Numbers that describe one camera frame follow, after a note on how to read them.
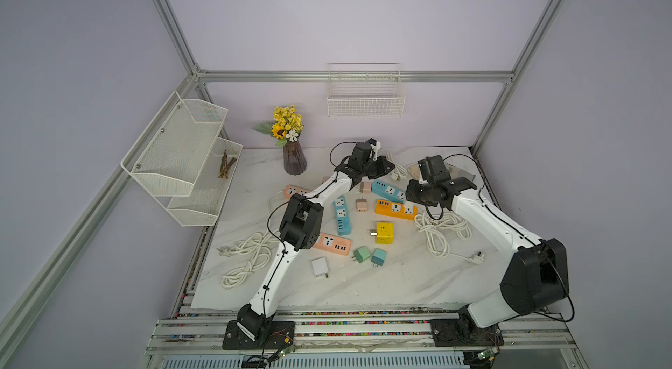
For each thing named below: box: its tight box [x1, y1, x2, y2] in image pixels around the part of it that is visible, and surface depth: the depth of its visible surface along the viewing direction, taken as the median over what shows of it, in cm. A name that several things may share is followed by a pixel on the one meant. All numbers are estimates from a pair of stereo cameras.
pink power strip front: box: [313, 232, 352, 257], surface depth 91 cm
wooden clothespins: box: [217, 149, 238, 180], surface depth 100 cm
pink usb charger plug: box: [359, 181, 372, 194], surface depth 107 cm
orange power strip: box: [374, 199, 419, 222], surface depth 100 cm
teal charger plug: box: [371, 248, 388, 268], surface depth 88 cm
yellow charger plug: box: [370, 222, 395, 245], surface depth 92 cm
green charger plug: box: [351, 245, 371, 264], surface depth 90 cm
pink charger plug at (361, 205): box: [356, 196, 368, 213], surface depth 103 cm
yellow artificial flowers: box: [252, 104, 305, 147], surface depth 95 cm
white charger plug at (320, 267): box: [310, 256, 329, 279], surface depth 87 cm
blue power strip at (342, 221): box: [334, 194, 351, 237], surface depth 98 cm
